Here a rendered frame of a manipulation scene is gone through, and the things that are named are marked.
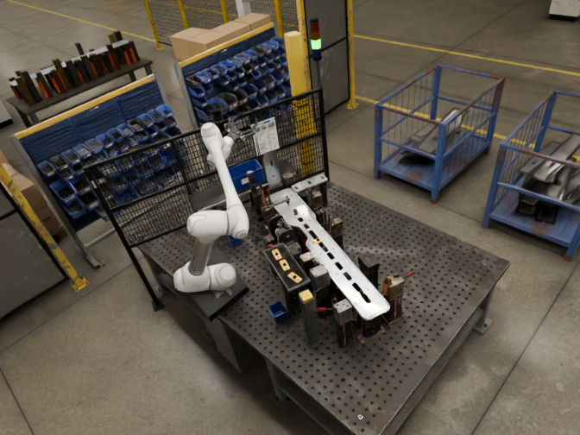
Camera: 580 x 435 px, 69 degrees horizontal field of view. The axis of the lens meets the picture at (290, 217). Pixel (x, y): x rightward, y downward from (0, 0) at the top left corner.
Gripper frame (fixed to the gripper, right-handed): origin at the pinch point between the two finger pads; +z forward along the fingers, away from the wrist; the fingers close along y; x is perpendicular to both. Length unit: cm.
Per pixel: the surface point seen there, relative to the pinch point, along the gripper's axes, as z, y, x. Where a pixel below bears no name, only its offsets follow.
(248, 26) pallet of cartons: 252, -164, -173
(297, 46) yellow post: 82, -8, -4
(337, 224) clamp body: -16, 82, -42
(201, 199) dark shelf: -35, -24, -77
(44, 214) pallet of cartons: -88, -212, -208
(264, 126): 36, -8, -50
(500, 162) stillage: 128, 174, -74
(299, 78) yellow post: 75, 0, -27
